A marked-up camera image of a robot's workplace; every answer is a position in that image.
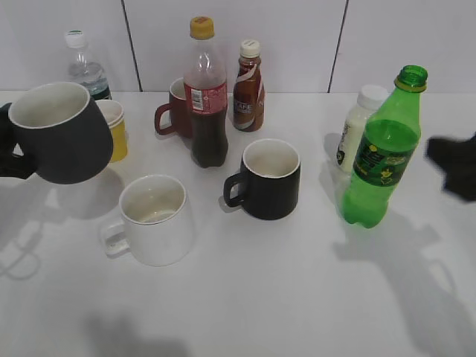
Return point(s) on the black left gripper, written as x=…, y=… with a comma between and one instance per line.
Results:
x=13, y=165

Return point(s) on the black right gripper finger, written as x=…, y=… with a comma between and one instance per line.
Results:
x=456, y=159

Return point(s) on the gray ceramic mug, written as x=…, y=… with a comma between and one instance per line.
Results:
x=61, y=127

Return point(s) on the green sprite bottle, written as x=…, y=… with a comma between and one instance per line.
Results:
x=389, y=139

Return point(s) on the white milk bottle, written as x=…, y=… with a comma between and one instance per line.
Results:
x=370, y=98

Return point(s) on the clear water bottle green label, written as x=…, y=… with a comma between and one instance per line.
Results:
x=84, y=69

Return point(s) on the white ceramic mug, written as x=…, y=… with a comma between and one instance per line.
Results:
x=155, y=222

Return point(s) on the red ceramic mug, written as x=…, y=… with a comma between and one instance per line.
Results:
x=180, y=121

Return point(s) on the black ceramic mug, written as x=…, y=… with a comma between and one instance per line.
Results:
x=267, y=184

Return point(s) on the cola bottle red label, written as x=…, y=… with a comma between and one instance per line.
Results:
x=205, y=85

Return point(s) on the brown coffee drink bottle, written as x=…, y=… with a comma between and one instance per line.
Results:
x=249, y=92

